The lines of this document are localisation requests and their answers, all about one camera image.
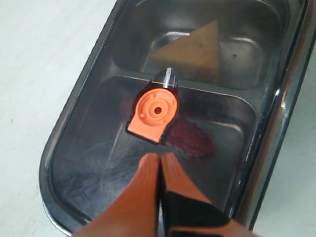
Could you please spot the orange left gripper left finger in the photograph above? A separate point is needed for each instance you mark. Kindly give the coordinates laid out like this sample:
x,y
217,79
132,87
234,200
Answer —
x,y
134,213

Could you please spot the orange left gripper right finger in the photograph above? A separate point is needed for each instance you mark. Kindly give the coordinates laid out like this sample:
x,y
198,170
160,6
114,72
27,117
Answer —
x,y
187,211

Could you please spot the red toy sausage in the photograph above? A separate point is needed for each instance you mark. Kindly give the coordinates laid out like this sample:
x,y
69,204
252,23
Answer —
x,y
155,121

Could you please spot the dark transparent lunch box lid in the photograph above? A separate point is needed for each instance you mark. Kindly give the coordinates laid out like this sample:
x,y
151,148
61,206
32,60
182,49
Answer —
x,y
244,105

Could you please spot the yellow toy cheese wedge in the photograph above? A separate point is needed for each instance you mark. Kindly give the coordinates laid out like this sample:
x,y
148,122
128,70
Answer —
x,y
195,57

